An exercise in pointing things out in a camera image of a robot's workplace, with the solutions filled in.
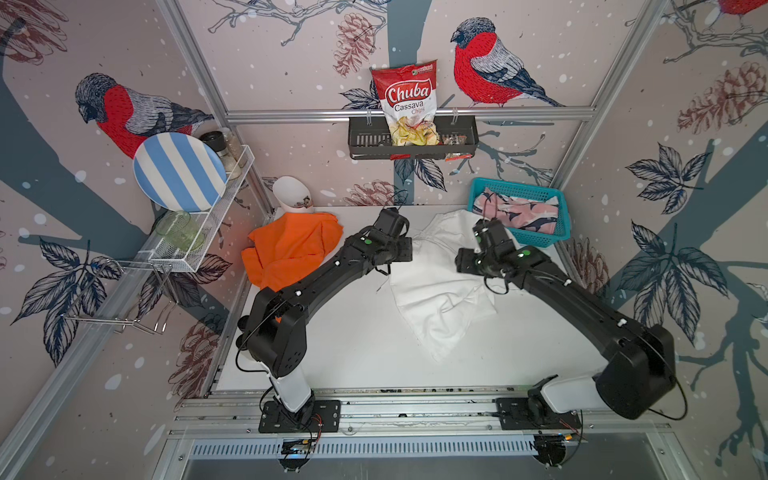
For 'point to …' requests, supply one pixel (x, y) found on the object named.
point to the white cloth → (443, 302)
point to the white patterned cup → (293, 194)
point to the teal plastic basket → (507, 189)
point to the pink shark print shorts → (526, 212)
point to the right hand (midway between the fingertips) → (462, 259)
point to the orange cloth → (288, 246)
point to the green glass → (180, 230)
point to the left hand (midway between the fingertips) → (411, 242)
